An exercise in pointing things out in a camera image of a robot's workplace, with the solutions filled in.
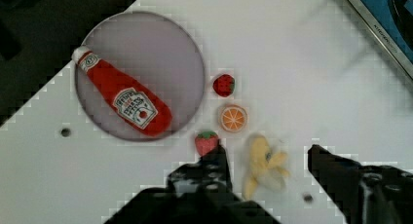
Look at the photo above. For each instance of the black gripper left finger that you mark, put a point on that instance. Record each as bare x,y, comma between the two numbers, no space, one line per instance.
199,193

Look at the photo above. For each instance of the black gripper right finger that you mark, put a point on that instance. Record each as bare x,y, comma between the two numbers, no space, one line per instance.
364,194

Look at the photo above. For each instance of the yellow plush peeled banana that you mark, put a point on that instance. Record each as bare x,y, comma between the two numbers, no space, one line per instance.
265,168

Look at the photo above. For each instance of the black toaster oven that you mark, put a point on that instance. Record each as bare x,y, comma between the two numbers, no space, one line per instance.
391,23

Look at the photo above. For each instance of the light red plush strawberry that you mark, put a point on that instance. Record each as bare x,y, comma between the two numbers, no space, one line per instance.
206,141

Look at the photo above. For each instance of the plush orange slice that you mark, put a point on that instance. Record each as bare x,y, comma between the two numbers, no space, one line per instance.
232,118

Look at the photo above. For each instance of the red plush ketchup bottle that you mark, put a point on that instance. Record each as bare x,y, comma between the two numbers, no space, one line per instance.
132,102

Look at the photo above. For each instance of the dark red plush strawberry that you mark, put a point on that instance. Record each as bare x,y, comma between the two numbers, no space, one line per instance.
224,85

